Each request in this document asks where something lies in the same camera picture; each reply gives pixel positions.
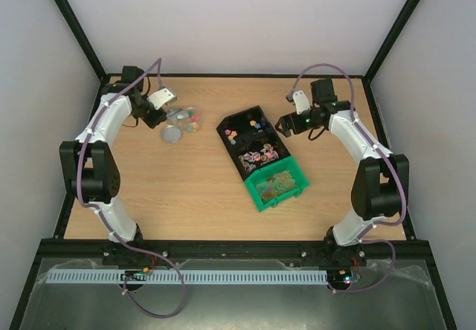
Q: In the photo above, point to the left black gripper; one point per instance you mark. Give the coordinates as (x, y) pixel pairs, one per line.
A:
(153, 122)

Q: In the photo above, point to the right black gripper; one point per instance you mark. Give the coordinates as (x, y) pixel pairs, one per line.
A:
(287, 124)

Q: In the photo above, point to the metal scoop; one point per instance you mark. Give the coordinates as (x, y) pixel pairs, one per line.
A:
(177, 114)

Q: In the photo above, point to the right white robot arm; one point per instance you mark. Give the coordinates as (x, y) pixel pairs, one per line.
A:
(379, 195)

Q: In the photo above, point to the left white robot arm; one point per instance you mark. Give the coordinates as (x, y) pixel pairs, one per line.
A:
(89, 170)

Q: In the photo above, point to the round metal lid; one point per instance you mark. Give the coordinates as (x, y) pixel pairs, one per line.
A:
(171, 134)

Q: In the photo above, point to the clear plastic jar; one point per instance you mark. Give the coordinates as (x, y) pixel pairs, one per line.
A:
(190, 119)

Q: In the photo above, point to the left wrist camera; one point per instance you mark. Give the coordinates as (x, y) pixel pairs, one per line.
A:
(162, 97)

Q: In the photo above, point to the light blue slotted duct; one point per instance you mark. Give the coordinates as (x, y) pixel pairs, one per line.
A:
(188, 277)

